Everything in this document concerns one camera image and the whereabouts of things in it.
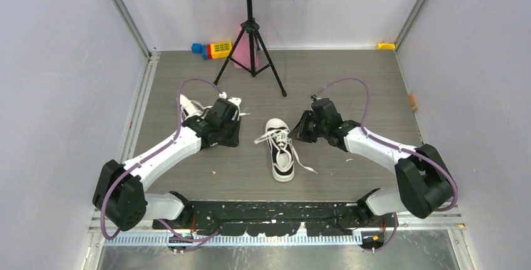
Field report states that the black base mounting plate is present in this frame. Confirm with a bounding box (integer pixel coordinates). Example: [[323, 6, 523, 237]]
[[153, 201, 394, 237]]

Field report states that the black white sneaker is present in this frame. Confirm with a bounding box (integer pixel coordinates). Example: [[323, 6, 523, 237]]
[[254, 118, 318, 182]]

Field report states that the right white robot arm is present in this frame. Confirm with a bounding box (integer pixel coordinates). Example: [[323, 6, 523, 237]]
[[289, 98, 456, 227]]

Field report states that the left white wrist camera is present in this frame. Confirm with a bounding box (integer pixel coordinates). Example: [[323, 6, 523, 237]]
[[219, 91, 242, 112]]

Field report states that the small wooden block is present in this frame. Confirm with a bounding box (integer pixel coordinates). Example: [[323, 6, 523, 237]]
[[408, 93, 418, 113]]

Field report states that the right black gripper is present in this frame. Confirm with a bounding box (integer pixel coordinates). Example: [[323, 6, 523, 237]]
[[288, 110, 327, 143]]

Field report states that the yellow corner piece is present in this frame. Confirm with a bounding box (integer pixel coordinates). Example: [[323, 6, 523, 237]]
[[376, 43, 396, 51]]

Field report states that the pink foam block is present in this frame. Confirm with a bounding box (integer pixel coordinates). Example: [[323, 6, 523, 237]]
[[232, 31, 259, 69]]

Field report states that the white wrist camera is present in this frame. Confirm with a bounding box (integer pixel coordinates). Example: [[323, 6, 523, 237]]
[[219, 91, 242, 112], [311, 94, 329, 105]]

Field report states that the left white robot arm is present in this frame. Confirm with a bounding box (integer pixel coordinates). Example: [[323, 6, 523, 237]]
[[92, 97, 242, 231]]

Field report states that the white sole sneaker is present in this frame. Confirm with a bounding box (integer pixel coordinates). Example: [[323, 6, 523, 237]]
[[179, 95, 249, 121]]

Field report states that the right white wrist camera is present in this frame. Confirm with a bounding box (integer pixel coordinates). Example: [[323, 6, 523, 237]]
[[311, 94, 329, 105]]

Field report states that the colourful toy block phone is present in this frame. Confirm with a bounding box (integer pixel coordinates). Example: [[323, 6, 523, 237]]
[[191, 41, 232, 60]]

